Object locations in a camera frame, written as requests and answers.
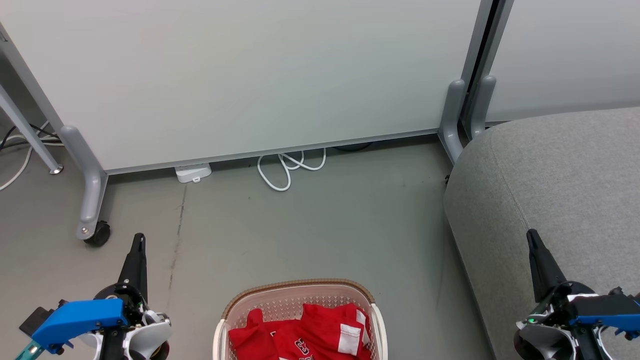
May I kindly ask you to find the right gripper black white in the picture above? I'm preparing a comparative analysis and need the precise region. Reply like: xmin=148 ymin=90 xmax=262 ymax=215
xmin=514 ymin=228 xmax=612 ymax=360

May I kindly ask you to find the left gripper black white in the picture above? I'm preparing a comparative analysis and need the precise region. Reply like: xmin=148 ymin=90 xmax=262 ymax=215
xmin=80 ymin=232 xmax=172 ymax=360

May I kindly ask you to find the red garment striped white trim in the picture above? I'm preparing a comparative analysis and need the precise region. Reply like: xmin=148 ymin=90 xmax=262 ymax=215
xmin=228 ymin=308 xmax=281 ymax=360

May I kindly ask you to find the grey fabric sofa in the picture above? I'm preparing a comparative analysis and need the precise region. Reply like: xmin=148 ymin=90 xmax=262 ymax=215
xmin=443 ymin=106 xmax=640 ymax=360

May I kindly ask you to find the grey partition foot with caster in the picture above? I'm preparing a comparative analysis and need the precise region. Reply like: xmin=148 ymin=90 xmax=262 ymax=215
xmin=59 ymin=125 xmax=109 ymax=241

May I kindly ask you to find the white power adapter box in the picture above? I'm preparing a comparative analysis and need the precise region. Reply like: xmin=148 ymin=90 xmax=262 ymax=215
xmin=174 ymin=162 xmax=213 ymax=184

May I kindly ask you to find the beige perforated laundry basket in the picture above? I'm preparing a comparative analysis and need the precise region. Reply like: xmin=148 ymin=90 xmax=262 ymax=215
xmin=212 ymin=278 xmax=389 ymax=360

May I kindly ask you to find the grey metal stand leg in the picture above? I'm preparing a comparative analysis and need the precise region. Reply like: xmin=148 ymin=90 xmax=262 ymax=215
xmin=0 ymin=84 xmax=65 ymax=175

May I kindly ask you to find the red garment with white patch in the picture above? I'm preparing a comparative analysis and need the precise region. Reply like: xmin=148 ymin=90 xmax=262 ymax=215
xmin=272 ymin=302 xmax=374 ymax=360

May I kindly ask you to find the narrow white partition panel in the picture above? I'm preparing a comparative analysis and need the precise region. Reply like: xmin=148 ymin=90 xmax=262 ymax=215
xmin=484 ymin=0 xmax=640 ymax=124

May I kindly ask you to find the large white partition panel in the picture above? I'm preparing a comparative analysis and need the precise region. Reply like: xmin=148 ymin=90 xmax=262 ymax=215
xmin=0 ymin=0 xmax=496 ymax=176

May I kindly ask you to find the long white floor cable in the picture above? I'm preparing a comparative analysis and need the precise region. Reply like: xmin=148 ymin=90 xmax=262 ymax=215
xmin=0 ymin=121 xmax=65 ymax=192

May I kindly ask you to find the looped white cable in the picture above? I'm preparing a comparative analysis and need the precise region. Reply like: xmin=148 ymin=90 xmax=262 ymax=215
xmin=257 ymin=147 xmax=328 ymax=193

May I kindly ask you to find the black floor cable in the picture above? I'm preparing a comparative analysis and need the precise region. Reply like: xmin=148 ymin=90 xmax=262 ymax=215
xmin=0 ymin=122 xmax=62 ymax=152

